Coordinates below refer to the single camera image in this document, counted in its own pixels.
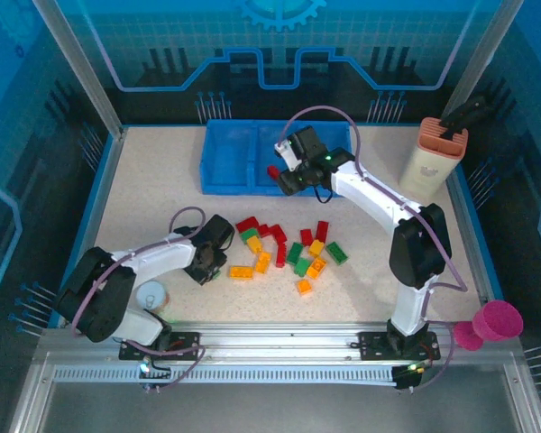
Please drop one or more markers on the green lego brick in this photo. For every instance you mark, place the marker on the green lego brick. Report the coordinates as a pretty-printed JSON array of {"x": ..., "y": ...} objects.
[
  {"x": 301, "y": 268},
  {"x": 216, "y": 274},
  {"x": 336, "y": 253},
  {"x": 249, "y": 234},
  {"x": 294, "y": 253}
]

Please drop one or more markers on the red lego brick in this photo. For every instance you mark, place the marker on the red lego brick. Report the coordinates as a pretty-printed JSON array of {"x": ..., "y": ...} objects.
[
  {"x": 281, "y": 255},
  {"x": 277, "y": 233},
  {"x": 322, "y": 230},
  {"x": 247, "y": 224},
  {"x": 264, "y": 229},
  {"x": 306, "y": 237},
  {"x": 272, "y": 172}
]

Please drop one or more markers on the orange lego brick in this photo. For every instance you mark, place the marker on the orange lego brick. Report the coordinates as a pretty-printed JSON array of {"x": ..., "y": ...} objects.
[
  {"x": 262, "y": 262},
  {"x": 304, "y": 287},
  {"x": 241, "y": 272},
  {"x": 317, "y": 268}
]

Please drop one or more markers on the yellow lego brick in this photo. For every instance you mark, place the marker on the yellow lego brick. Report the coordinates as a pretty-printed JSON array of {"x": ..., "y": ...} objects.
[
  {"x": 253, "y": 244},
  {"x": 316, "y": 248}
]

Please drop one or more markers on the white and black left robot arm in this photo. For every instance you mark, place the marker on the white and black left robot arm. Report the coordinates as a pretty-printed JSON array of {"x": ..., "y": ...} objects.
[{"x": 162, "y": 264}]

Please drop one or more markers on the silver pull-tab tin can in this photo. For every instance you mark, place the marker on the silver pull-tab tin can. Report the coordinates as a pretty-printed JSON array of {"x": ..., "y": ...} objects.
[{"x": 151, "y": 295}]

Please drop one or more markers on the blue three-compartment plastic bin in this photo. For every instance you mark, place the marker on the blue three-compartment plastic bin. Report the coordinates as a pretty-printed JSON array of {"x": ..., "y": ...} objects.
[{"x": 227, "y": 153}]

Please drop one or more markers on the beige utensil holder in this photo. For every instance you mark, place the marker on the beige utensil holder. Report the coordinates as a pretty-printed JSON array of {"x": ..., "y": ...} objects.
[{"x": 428, "y": 167}]

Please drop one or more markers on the black controller box with LED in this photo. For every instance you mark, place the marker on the black controller box with LED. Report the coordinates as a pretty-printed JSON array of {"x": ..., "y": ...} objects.
[
  {"x": 410, "y": 376},
  {"x": 149, "y": 376}
]

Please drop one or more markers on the pink goblet cup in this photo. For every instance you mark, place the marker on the pink goblet cup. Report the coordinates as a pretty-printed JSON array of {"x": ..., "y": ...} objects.
[{"x": 498, "y": 320}]

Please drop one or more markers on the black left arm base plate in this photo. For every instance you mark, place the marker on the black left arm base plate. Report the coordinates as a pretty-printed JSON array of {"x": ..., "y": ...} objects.
[{"x": 185, "y": 340}]

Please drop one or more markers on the aluminium frame rail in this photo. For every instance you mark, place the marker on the aluminium frame rail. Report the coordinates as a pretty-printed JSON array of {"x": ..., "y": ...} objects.
[{"x": 275, "y": 343}]

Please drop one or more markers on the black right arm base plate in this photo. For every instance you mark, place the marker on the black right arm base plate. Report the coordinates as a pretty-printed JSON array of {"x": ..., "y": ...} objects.
[{"x": 372, "y": 343}]

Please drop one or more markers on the aluminium corner post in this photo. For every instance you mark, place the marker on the aluminium corner post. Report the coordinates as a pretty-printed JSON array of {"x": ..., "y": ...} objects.
[
  {"x": 478, "y": 58},
  {"x": 85, "y": 81}
]

